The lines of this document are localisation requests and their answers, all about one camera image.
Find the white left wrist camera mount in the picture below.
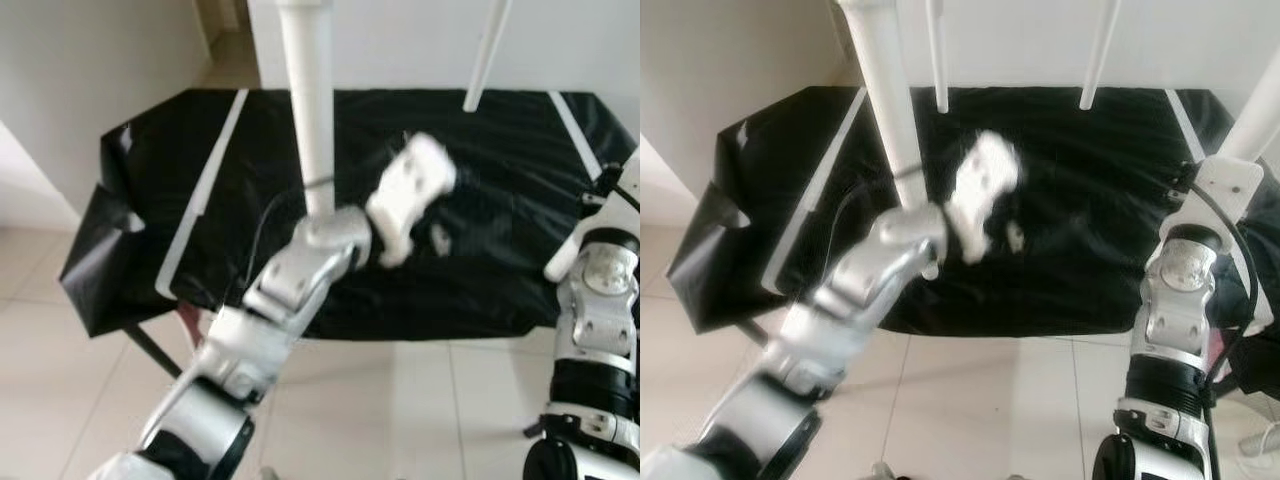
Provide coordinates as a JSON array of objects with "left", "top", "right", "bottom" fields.
[
  {"left": 944, "top": 129, "right": 1024, "bottom": 265},
  {"left": 364, "top": 131, "right": 459, "bottom": 270}
]

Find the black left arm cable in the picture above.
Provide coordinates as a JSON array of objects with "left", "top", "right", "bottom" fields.
[
  {"left": 243, "top": 174, "right": 337, "bottom": 293},
  {"left": 828, "top": 168, "right": 928, "bottom": 263}
]

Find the black plastic table cover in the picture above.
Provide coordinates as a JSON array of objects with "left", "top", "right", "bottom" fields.
[
  {"left": 60, "top": 87, "right": 641, "bottom": 343},
  {"left": 665, "top": 85, "right": 1280, "bottom": 403}
]

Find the black metal table leg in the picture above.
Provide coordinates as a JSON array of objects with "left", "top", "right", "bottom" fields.
[
  {"left": 734, "top": 319, "right": 778, "bottom": 353},
  {"left": 124, "top": 321, "right": 187, "bottom": 382}
]

